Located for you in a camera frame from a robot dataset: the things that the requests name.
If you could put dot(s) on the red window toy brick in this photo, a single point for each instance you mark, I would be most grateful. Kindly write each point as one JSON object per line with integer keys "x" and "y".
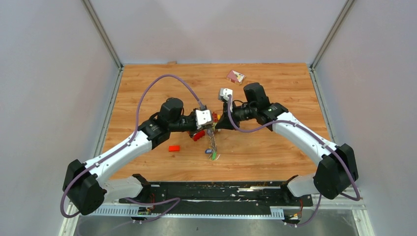
{"x": 195, "y": 137}

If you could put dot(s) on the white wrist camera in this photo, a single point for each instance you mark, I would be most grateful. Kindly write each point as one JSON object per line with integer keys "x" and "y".
{"x": 224, "y": 94}
{"x": 203, "y": 117}

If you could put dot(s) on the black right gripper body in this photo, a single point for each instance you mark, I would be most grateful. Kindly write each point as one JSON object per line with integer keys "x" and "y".
{"x": 241, "y": 113}

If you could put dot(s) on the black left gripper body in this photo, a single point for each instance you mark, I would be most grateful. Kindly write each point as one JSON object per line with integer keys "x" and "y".
{"x": 186, "y": 123}

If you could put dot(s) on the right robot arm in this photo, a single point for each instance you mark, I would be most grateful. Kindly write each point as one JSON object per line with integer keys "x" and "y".
{"x": 336, "y": 172}

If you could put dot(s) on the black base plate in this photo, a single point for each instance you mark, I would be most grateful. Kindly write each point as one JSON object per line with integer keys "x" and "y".
{"x": 220, "y": 197}

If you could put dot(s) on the aluminium frame post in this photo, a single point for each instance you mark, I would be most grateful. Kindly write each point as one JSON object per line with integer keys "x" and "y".
{"x": 332, "y": 32}
{"x": 102, "y": 32}

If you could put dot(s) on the red toy brick car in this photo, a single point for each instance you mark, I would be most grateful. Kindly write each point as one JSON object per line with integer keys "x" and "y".
{"x": 215, "y": 118}

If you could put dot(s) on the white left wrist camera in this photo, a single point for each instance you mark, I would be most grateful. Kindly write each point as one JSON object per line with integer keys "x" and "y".
{"x": 203, "y": 117}

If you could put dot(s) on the small red toy brick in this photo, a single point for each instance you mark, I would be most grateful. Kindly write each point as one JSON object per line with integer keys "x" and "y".
{"x": 175, "y": 148}

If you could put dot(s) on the aluminium frame post left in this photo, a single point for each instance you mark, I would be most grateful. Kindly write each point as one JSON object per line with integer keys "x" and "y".
{"x": 102, "y": 32}

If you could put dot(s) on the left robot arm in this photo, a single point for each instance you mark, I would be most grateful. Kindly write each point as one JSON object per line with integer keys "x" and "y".
{"x": 87, "y": 184}

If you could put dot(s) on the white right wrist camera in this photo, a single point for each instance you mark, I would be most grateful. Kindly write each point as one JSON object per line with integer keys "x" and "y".
{"x": 224, "y": 94}

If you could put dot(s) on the aluminium frame post right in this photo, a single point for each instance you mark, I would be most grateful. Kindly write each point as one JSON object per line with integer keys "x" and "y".
{"x": 332, "y": 32}

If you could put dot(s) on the red patterned card box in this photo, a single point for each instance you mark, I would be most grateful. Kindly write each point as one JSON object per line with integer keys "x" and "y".
{"x": 235, "y": 77}

